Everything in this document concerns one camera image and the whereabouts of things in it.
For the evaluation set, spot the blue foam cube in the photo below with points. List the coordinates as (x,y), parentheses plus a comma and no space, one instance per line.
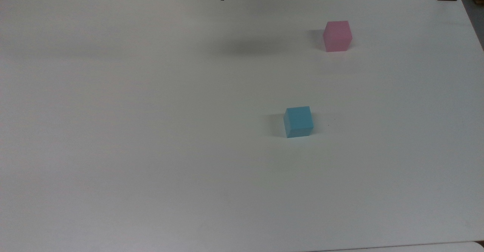
(298,121)

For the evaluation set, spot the pink foam cube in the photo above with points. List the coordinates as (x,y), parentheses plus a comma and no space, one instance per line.
(337,36)

